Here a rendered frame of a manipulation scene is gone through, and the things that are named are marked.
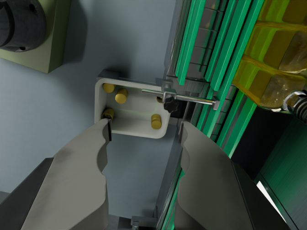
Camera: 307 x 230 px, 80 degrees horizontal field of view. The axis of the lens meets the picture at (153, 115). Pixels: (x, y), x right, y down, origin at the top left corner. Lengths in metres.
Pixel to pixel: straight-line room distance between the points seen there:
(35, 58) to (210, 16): 0.43
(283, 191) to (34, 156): 0.84
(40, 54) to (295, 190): 0.65
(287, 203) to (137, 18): 0.56
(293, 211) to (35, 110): 0.77
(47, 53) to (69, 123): 0.28
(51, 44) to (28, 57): 0.07
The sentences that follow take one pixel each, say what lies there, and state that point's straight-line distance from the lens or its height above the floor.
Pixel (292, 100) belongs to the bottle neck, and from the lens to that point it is 0.30.
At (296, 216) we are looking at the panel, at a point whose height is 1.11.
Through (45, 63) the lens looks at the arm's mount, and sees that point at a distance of 0.57.
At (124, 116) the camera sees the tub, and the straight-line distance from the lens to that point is 0.64.
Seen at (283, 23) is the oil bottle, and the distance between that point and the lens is 0.35.
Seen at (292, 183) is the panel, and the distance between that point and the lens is 0.49.
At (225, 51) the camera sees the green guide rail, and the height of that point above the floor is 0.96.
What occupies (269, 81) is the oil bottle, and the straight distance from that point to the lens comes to 0.32.
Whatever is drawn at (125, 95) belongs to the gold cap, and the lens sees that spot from 0.56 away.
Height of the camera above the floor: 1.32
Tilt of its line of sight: 61 degrees down
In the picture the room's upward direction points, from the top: 179 degrees clockwise
